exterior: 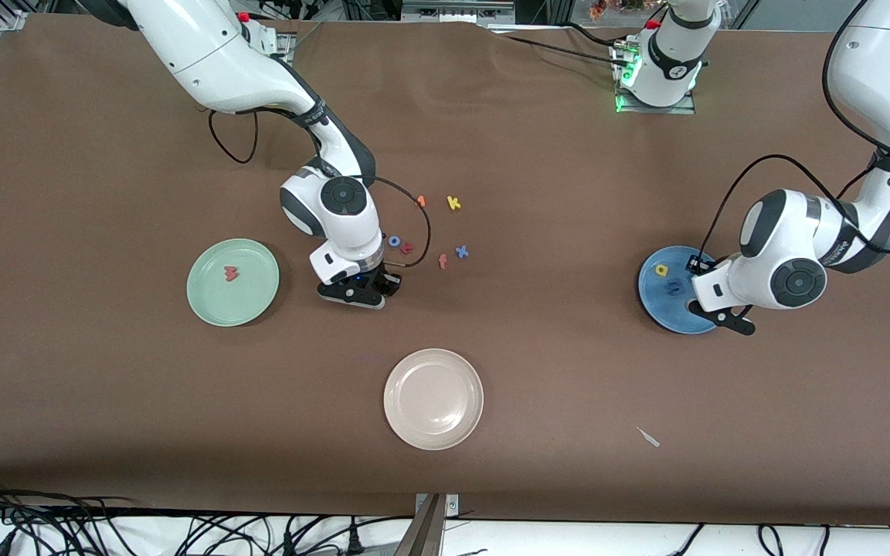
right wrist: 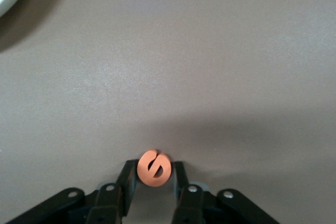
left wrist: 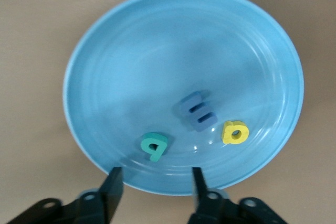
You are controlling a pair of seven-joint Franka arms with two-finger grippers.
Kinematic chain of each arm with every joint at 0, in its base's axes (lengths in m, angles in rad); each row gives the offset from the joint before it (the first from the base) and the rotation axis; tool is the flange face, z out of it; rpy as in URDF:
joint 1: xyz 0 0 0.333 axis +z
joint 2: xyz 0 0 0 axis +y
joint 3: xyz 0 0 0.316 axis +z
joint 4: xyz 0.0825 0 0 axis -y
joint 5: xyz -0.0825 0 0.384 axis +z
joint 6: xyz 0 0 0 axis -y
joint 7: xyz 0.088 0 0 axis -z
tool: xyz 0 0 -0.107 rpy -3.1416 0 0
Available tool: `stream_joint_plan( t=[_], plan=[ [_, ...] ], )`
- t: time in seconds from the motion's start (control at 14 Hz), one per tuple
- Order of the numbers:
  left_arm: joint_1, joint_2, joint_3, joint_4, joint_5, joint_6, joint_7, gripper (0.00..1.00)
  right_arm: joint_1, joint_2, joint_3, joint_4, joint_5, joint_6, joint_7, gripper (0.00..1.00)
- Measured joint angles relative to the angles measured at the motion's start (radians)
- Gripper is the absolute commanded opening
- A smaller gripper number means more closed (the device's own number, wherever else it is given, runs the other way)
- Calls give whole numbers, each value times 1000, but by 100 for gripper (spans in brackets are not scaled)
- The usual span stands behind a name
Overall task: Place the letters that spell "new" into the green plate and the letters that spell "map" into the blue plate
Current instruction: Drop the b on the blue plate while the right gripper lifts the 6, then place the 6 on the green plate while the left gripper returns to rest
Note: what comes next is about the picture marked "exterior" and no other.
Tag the green plate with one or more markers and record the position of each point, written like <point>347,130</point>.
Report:
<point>232,301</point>

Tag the brown table cover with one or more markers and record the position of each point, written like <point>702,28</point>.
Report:
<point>491,463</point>

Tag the beige plate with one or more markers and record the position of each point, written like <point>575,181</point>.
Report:
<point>433,401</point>

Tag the orange dried plant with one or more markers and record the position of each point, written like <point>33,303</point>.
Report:
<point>598,9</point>

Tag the grey camera stand pole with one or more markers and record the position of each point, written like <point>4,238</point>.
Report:
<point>422,533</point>

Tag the silver bracket plate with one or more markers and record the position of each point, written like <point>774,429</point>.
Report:
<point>453,506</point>

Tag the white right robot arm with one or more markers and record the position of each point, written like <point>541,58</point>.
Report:
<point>221,62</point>

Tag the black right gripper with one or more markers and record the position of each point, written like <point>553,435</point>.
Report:
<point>388,281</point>

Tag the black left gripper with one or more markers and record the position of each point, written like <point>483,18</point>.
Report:
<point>699,264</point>

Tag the small white tape scrap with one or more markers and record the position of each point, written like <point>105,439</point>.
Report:
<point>648,437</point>

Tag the blue letter m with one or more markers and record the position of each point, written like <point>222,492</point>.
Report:
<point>674,288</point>

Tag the silver box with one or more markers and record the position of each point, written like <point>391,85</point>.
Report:
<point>453,11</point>

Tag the blue plate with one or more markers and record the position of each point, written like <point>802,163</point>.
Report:
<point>657,305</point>

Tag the red letter w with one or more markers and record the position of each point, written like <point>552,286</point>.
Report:
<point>230,274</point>

